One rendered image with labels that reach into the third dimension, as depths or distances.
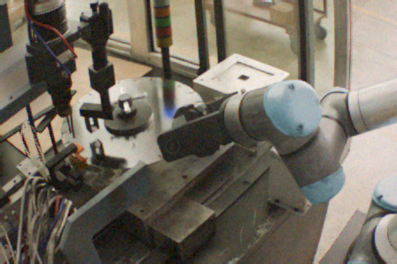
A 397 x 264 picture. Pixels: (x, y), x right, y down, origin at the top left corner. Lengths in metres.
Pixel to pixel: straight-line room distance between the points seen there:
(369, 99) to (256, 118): 0.20
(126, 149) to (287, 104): 0.46
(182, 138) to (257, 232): 0.38
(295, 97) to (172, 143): 0.23
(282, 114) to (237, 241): 0.49
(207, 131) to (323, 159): 0.20
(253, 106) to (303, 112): 0.08
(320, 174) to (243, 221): 0.45
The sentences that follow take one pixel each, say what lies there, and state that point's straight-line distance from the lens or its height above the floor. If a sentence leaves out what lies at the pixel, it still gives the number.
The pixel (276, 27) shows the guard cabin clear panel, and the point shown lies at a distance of 1.33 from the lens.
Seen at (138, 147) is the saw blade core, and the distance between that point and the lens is 1.02.
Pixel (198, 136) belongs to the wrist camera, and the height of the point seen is 1.09.
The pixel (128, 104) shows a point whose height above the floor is 1.00.
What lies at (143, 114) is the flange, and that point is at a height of 0.96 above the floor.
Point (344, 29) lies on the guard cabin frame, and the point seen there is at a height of 1.09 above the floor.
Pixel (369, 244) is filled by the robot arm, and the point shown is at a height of 0.98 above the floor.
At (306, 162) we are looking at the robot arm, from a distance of 0.69.
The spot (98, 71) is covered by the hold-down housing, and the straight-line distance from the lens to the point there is 0.94.
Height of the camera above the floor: 1.57
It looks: 37 degrees down
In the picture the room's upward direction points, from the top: 5 degrees counter-clockwise
